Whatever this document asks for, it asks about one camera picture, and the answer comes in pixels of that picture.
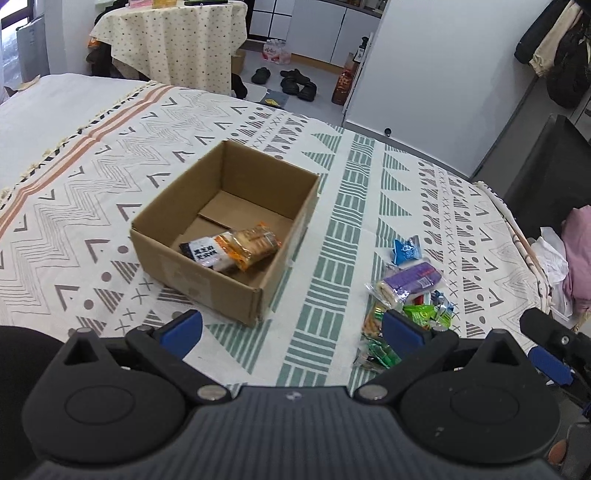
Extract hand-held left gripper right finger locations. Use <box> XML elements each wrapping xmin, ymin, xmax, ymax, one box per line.
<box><xmin>355</xmin><ymin>309</ymin><xmax>532</xmax><ymax>407</ymax></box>

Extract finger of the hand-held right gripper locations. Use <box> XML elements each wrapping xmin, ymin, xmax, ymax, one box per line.
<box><xmin>529</xmin><ymin>346</ymin><xmax>591</xmax><ymax>409</ymax></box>
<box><xmin>519</xmin><ymin>307</ymin><xmax>591</xmax><ymax>365</ymax></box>

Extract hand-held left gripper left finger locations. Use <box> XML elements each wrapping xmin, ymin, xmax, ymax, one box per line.
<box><xmin>60</xmin><ymin>310</ymin><xmax>232</xmax><ymax>407</ymax></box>

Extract purple snack packet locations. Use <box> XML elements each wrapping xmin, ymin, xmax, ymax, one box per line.
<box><xmin>383</xmin><ymin>261</ymin><xmax>441</xmax><ymax>296</ymax></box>

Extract pile of green candy packets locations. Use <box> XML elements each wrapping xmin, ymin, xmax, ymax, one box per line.
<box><xmin>353</xmin><ymin>293</ymin><xmax>455</xmax><ymax>372</ymax></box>

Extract small orange snack packet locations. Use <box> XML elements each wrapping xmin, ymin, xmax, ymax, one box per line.
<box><xmin>362</xmin><ymin>309</ymin><xmax>384</xmax><ymax>336</ymax></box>

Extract clear white cracker packet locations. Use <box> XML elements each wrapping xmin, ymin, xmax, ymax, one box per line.
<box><xmin>366</xmin><ymin>279</ymin><xmax>407</xmax><ymax>309</ymax></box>

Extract pink and white clothes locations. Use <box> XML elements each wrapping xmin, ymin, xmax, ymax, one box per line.
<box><xmin>531</xmin><ymin>226</ymin><xmax>573</xmax><ymax>319</ymax></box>

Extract pink cloth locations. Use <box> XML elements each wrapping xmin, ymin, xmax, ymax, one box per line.
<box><xmin>561</xmin><ymin>205</ymin><xmax>591</xmax><ymax>319</ymax></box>

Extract blue snack packet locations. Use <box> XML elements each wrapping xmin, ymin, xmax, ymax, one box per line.
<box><xmin>392</xmin><ymin>235</ymin><xmax>423</xmax><ymax>267</ymax></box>

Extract black white label snack packet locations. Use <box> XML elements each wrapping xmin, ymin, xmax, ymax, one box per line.
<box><xmin>179</xmin><ymin>233</ymin><xmax>241</xmax><ymax>273</ymax></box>

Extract orange biscuit packet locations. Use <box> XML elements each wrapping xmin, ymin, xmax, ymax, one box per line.
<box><xmin>231</xmin><ymin>222</ymin><xmax>283</xmax><ymax>273</ymax></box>

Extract patterned printed blanket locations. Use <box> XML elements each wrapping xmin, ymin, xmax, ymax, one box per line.
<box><xmin>0</xmin><ymin>80</ymin><xmax>555</xmax><ymax>388</ymax></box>

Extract dark hanging garment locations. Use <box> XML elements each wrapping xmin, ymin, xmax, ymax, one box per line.
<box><xmin>547</xmin><ymin>28</ymin><xmax>591</xmax><ymax>109</ymax></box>

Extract white bed sheet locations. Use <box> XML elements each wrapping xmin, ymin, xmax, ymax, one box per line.
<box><xmin>0</xmin><ymin>73</ymin><xmax>153</xmax><ymax>185</ymax></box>

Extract beige hanging coat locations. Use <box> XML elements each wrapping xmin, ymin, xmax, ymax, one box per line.
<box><xmin>531</xmin><ymin>2</ymin><xmax>585</xmax><ymax>77</ymax></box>

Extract round table with dotted tablecloth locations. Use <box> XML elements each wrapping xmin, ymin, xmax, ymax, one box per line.
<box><xmin>89</xmin><ymin>0</ymin><xmax>250</xmax><ymax>95</ymax></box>

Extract black hanging coat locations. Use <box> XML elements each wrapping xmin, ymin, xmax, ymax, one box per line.
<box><xmin>515</xmin><ymin>0</ymin><xmax>566</xmax><ymax>65</ymax></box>

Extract pack of water bottles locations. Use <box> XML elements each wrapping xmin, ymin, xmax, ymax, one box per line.
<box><xmin>262</xmin><ymin>39</ymin><xmax>293</xmax><ymax>65</ymax></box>

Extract white cabinet doors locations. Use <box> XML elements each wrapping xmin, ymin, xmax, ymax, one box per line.
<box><xmin>249</xmin><ymin>0</ymin><xmax>389</xmax><ymax>65</ymax></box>

